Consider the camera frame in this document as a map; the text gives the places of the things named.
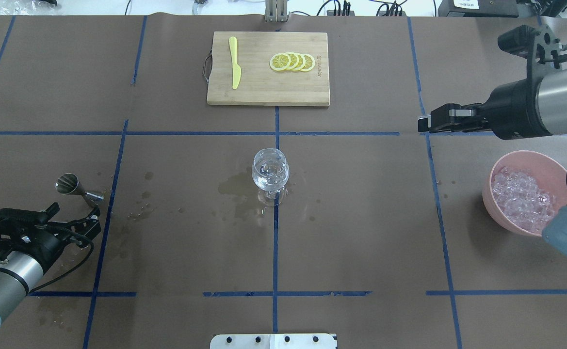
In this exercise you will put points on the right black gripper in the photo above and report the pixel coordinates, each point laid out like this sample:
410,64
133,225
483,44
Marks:
510,109

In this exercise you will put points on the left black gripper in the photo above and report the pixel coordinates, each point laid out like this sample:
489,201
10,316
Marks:
42,244

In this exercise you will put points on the steel double jigger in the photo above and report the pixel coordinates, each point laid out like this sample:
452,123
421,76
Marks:
69,185

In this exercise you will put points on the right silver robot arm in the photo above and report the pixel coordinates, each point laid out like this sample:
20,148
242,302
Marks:
550,95

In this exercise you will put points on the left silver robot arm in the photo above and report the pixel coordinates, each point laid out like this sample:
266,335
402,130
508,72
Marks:
20,274

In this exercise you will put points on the clear ice cubes pile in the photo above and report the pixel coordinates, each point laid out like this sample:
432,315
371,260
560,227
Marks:
521,200

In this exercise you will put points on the clear wine glass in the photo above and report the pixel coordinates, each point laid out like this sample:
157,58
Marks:
270,173

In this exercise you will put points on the pink bowl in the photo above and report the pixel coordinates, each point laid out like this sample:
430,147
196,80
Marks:
550,174

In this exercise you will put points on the black box device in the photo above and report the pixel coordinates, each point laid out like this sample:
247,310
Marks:
478,8

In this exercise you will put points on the bamboo cutting board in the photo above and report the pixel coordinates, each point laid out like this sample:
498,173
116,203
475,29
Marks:
262,86

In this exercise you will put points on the yellow plastic knife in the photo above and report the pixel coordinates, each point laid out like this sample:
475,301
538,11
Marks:
236,68

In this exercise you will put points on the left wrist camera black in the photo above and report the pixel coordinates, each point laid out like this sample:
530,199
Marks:
15,221

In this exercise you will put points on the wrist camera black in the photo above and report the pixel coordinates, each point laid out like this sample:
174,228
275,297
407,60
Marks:
15,221
542,49

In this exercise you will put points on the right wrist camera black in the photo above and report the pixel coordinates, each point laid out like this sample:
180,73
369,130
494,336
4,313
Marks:
542,49

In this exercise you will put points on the aluminium frame post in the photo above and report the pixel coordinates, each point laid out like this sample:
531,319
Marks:
276,11

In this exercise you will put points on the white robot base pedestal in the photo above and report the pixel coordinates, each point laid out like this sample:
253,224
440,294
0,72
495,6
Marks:
275,341

